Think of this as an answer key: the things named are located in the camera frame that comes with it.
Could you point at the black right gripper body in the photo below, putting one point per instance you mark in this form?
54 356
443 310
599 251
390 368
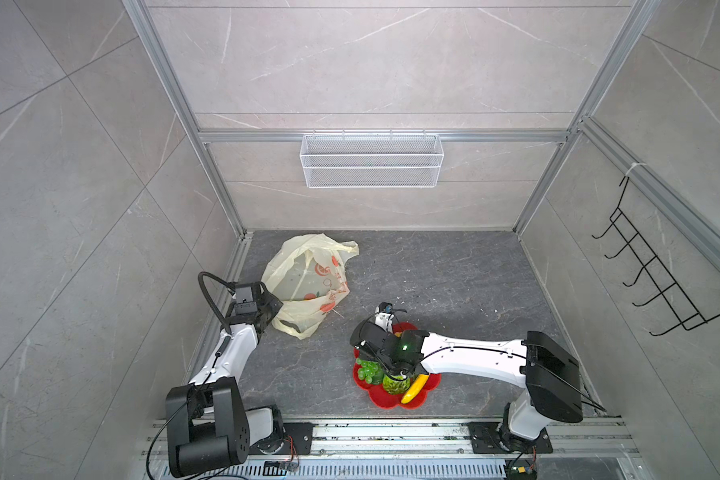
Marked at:
388 364

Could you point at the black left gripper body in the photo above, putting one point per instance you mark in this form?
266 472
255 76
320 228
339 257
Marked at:
268 306

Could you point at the green fake custard apple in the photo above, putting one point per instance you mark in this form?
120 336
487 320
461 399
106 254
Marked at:
395 386

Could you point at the yellow fake banana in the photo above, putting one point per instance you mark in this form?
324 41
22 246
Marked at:
415 388

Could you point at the cream printed plastic bag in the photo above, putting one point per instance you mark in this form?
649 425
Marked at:
308 275

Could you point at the green fake grape bunch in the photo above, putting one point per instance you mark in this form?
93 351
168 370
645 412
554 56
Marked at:
369 372

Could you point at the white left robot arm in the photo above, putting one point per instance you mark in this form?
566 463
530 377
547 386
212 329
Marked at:
208 426

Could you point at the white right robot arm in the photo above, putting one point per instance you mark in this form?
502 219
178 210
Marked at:
546 374

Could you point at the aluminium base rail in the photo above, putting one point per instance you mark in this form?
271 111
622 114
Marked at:
441 448

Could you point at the white wire mesh basket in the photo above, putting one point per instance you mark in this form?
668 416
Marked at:
383 160

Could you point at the black wire hook rack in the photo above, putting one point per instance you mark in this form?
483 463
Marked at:
685 315

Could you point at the aluminium frame rail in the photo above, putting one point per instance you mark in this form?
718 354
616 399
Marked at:
146 30

